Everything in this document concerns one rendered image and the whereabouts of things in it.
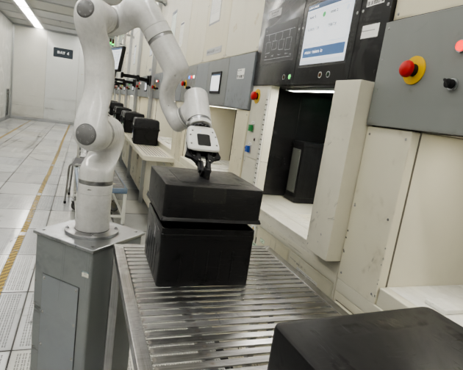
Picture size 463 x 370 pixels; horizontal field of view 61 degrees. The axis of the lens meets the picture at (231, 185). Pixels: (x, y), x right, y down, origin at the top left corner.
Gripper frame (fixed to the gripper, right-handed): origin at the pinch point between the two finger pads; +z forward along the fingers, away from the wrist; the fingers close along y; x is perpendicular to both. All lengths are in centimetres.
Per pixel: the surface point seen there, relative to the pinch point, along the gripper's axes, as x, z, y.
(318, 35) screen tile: -25, -43, 39
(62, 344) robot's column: 64, 36, -38
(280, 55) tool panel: -2, -60, 38
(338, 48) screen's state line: -31, -30, 39
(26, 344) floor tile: 132, 21, -55
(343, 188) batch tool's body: -16.9, 14.7, 35.4
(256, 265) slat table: 22.7, 22.6, 23.2
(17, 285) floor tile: 178, -25, -69
